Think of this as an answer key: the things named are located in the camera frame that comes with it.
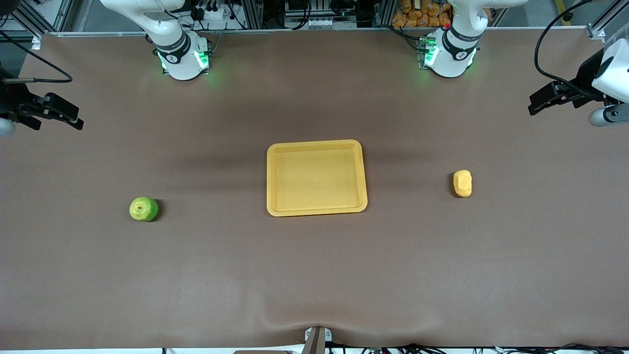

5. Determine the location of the yellow potato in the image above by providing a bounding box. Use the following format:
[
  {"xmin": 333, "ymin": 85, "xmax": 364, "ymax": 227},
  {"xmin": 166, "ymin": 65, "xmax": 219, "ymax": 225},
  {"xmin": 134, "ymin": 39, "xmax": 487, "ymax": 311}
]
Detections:
[{"xmin": 453, "ymin": 170, "xmax": 473, "ymax": 198}]

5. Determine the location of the green apple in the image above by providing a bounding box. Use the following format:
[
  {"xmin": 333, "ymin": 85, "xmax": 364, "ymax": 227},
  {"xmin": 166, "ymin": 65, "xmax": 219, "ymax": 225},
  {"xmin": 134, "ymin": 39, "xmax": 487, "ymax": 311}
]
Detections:
[{"xmin": 129, "ymin": 197, "xmax": 159, "ymax": 223}]

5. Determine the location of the yellow plastic tray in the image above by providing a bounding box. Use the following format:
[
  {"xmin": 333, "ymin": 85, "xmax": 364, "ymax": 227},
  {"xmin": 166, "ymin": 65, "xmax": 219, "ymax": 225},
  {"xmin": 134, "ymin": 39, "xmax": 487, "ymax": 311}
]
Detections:
[{"xmin": 266, "ymin": 139, "xmax": 368, "ymax": 217}]

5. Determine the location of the orange packaged snacks pile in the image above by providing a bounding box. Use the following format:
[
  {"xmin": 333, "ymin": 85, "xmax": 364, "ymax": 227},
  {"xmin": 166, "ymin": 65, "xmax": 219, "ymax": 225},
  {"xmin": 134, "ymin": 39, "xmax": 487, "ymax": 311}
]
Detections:
[{"xmin": 392, "ymin": 0, "xmax": 453, "ymax": 29}]

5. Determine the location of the white power strip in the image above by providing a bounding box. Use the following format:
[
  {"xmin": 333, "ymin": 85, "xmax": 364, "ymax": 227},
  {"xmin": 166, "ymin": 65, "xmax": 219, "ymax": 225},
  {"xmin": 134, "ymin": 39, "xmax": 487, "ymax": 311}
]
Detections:
[{"xmin": 191, "ymin": 0, "xmax": 235, "ymax": 21}]

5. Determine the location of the brown table mat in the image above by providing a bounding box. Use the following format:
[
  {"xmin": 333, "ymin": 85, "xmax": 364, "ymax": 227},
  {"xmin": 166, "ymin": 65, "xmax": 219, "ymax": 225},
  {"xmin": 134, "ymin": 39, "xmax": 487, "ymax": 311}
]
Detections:
[{"xmin": 0, "ymin": 27, "xmax": 629, "ymax": 351}]

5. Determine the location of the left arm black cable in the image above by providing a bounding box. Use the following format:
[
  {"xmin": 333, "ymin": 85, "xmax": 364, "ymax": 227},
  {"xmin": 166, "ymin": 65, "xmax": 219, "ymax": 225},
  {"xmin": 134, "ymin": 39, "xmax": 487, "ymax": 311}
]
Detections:
[{"xmin": 535, "ymin": 0, "xmax": 598, "ymax": 94}]

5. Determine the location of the silver table edge rail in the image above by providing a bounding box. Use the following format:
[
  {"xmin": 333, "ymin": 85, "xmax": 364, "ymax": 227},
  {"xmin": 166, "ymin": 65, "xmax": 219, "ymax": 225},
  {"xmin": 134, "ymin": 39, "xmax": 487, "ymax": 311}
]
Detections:
[{"xmin": 49, "ymin": 27, "xmax": 590, "ymax": 37}]

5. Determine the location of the aluminium profile post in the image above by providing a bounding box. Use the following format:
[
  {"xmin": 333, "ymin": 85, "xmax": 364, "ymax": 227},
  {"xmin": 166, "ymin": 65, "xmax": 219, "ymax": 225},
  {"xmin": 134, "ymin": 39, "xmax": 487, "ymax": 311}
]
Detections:
[
  {"xmin": 374, "ymin": 0, "xmax": 394, "ymax": 28},
  {"xmin": 241, "ymin": 0, "xmax": 263, "ymax": 29}
]

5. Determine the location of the grey metal mount bracket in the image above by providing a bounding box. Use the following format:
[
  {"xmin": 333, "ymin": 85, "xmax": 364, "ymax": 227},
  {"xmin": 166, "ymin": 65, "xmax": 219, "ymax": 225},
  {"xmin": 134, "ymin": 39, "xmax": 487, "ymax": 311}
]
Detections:
[{"xmin": 304, "ymin": 326, "xmax": 333, "ymax": 354}]

